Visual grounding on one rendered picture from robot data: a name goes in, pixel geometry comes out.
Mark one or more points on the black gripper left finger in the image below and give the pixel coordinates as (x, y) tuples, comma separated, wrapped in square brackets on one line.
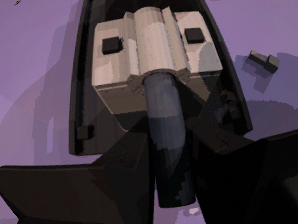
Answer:
[(118, 188)]

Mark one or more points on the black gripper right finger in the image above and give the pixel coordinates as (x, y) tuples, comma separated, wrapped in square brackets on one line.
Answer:
[(232, 173)]

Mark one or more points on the grey metal shaft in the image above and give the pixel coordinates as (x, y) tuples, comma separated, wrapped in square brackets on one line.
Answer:
[(171, 160)]

